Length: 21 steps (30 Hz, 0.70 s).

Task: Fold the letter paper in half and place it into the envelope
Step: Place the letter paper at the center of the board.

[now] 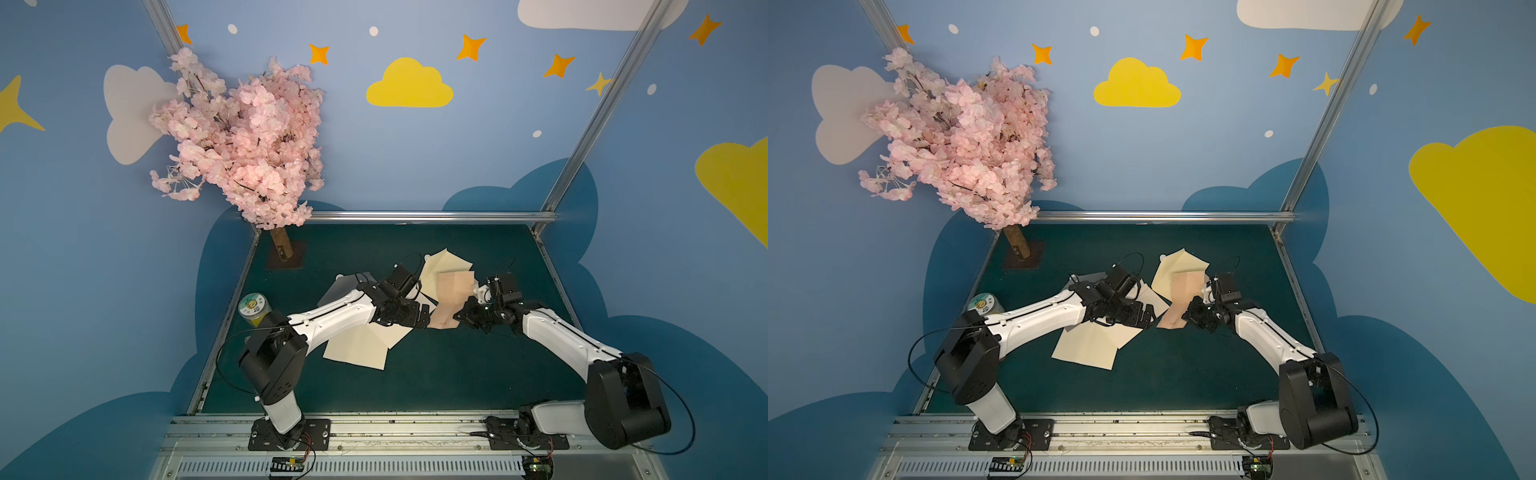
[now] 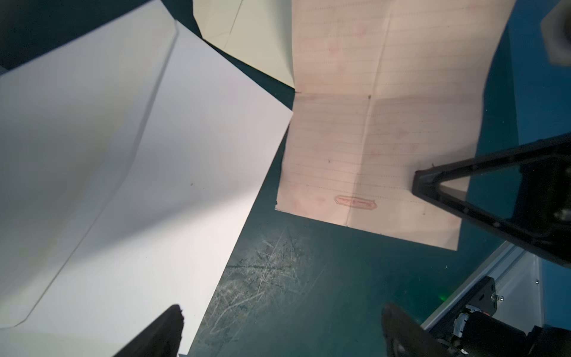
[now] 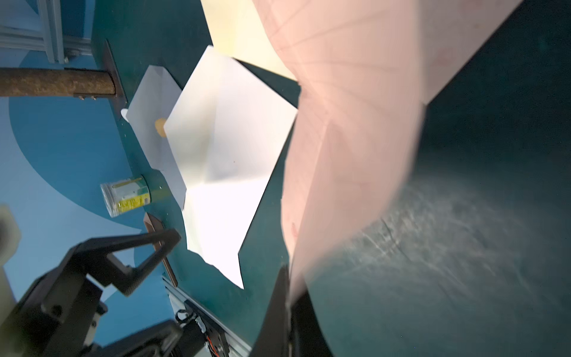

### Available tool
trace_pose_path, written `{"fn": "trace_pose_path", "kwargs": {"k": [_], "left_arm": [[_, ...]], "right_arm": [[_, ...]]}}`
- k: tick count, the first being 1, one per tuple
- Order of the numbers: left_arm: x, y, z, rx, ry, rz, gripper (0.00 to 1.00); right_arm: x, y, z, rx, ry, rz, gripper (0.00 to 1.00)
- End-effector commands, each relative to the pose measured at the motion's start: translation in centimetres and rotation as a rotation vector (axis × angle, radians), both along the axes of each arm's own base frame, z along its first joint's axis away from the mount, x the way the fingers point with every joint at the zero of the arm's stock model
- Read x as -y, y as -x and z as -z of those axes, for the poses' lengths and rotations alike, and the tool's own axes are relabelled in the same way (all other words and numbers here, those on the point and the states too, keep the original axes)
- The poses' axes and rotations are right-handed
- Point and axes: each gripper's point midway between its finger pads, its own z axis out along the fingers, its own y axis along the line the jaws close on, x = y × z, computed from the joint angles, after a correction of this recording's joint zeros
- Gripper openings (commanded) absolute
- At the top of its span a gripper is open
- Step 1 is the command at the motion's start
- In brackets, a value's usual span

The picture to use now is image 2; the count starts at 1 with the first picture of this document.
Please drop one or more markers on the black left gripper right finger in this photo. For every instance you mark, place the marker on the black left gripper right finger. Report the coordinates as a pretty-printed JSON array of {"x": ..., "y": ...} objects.
[{"x": 404, "y": 337}]

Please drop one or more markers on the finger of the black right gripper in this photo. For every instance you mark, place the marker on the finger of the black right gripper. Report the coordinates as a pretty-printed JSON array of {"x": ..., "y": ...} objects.
[{"x": 541, "y": 220}]

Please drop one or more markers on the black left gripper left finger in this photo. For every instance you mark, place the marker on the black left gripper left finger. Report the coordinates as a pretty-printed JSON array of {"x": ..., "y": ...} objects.
[{"x": 162, "y": 338}]

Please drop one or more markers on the white envelope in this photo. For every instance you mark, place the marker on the white envelope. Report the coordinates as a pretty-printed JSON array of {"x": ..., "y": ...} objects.
[{"x": 130, "y": 160}]

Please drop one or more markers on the pink lined letter paper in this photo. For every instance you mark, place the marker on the pink lined letter paper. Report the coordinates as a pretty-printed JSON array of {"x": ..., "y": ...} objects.
[{"x": 384, "y": 89}]

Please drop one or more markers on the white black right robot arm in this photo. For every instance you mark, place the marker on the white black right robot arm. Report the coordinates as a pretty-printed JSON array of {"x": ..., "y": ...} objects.
[{"x": 470, "y": 327}]

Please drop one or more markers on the cream envelope far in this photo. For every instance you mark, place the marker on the cream envelope far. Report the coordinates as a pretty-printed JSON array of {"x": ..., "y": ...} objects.
[{"x": 256, "y": 32}]

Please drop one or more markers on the aluminium front rail platform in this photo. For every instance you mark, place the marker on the aluminium front rail platform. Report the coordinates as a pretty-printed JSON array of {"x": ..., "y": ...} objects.
[{"x": 518, "y": 288}]

